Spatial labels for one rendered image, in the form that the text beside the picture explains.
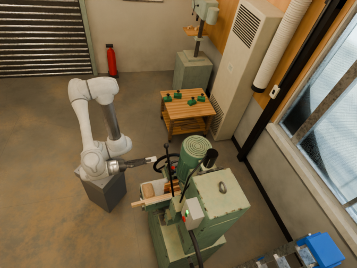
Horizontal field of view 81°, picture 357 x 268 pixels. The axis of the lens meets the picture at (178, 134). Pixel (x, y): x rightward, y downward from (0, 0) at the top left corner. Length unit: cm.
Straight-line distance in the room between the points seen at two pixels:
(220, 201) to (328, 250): 83
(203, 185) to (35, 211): 215
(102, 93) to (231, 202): 105
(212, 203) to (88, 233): 179
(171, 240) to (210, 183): 73
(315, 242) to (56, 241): 225
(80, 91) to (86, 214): 154
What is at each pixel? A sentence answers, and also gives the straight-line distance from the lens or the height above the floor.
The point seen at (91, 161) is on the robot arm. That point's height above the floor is 152.
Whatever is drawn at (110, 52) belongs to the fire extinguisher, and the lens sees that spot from 402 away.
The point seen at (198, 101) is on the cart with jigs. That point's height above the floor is 53.
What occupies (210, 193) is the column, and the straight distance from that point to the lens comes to 105.
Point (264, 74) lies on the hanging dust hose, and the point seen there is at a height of 131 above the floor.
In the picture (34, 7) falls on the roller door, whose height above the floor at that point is 112.
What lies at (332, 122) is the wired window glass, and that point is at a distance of 225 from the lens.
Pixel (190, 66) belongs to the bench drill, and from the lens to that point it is 342.
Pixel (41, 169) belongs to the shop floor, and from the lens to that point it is 311.
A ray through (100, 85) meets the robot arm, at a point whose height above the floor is 153.
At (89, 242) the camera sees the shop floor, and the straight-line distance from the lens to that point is 257.
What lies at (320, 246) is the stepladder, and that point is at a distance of 166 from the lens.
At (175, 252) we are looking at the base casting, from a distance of 168.
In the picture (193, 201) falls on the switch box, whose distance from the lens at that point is 106.
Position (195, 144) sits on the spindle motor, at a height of 150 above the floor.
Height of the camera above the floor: 243
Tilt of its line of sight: 48 degrees down
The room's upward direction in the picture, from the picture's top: 11 degrees clockwise
